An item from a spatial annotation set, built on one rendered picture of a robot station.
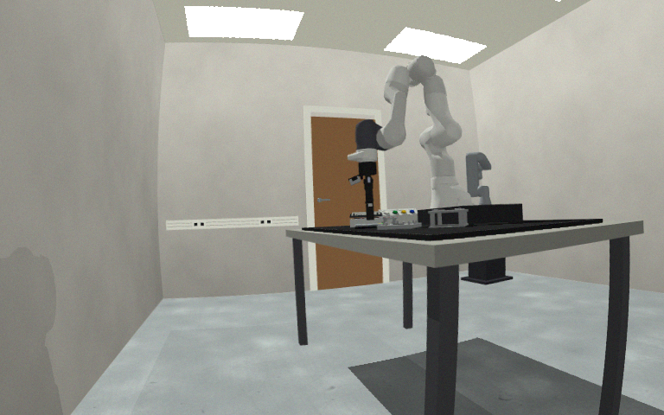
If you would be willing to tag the white operator button panel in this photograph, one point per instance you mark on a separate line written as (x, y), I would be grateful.
(403, 214)

